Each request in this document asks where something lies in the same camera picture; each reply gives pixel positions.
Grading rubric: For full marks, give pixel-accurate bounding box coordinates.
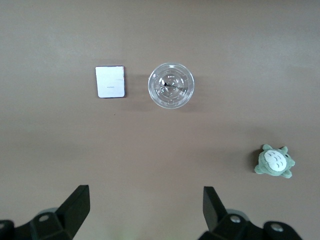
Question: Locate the white Huawei phone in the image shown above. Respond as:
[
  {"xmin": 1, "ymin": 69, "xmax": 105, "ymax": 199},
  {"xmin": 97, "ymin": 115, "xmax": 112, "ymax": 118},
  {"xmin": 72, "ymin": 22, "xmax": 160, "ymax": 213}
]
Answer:
[{"xmin": 94, "ymin": 65, "xmax": 127, "ymax": 99}]

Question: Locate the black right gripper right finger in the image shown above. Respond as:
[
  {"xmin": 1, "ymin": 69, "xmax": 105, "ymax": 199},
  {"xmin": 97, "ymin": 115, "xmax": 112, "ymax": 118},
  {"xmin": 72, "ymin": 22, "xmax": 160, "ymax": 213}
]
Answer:
[{"xmin": 198, "ymin": 185, "xmax": 303, "ymax": 240}]

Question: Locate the green Totoro plush toy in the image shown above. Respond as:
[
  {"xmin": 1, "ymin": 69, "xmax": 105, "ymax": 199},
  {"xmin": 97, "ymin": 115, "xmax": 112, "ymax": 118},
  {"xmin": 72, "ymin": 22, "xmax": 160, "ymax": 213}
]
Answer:
[{"xmin": 253, "ymin": 143, "xmax": 296, "ymax": 180}]

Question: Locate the clear plastic cup with lid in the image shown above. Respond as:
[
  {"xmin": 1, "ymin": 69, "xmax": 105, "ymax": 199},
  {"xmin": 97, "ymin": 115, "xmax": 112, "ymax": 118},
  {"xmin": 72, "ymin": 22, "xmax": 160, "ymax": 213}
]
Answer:
[{"xmin": 147, "ymin": 62, "xmax": 196, "ymax": 109}]

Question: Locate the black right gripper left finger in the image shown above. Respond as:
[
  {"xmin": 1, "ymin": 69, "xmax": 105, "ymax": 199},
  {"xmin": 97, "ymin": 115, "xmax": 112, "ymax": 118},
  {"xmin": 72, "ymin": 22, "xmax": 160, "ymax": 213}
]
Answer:
[{"xmin": 0, "ymin": 184, "xmax": 91, "ymax": 240}]

